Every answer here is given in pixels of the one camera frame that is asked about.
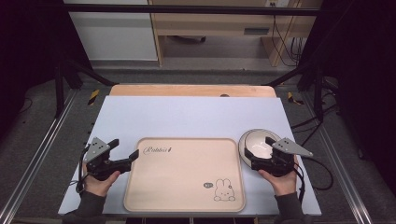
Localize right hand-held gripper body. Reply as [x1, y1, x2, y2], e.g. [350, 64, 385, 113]
[251, 137, 314, 178]

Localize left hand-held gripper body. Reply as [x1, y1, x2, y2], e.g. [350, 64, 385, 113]
[83, 136, 133, 182]

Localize white bowl with dark rim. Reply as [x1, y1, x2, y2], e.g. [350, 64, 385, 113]
[237, 128, 283, 168]

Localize beige tray with rabbit print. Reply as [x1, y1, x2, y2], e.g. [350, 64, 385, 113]
[122, 136, 247, 214]

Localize person's right hand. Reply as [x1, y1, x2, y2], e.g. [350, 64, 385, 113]
[258, 158, 300, 197]

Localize person's left hand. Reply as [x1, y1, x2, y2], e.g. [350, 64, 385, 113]
[81, 163, 121, 198]

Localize yellow and black tape strip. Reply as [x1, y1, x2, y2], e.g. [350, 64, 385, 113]
[286, 91, 305, 105]
[87, 89, 101, 106]

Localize black metal stand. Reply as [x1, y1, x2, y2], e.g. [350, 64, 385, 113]
[53, 58, 117, 119]
[266, 61, 326, 123]

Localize wooden table board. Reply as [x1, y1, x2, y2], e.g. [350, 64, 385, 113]
[108, 84, 277, 98]

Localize white cabinet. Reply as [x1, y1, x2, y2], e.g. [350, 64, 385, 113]
[68, 11, 159, 62]

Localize black curtain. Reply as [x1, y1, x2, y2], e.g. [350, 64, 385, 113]
[297, 0, 396, 197]
[0, 0, 93, 141]

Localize light wooden desk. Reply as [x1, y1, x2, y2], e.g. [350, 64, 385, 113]
[148, 0, 323, 68]

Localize black horizontal bar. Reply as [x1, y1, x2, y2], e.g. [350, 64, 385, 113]
[63, 3, 322, 17]

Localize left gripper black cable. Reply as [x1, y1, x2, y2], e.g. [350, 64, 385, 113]
[75, 145, 92, 194]

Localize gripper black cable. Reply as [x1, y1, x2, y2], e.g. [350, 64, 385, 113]
[75, 145, 92, 194]
[293, 156, 334, 205]

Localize black floor cables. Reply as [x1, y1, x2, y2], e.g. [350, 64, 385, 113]
[290, 104, 340, 147]

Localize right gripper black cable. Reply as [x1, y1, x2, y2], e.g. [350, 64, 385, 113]
[293, 156, 334, 205]

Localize aluminium rail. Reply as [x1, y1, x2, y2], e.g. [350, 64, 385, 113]
[0, 89, 79, 224]
[302, 92, 375, 224]

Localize black hanging cables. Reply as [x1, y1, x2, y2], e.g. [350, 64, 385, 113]
[270, 14, 305, 68]

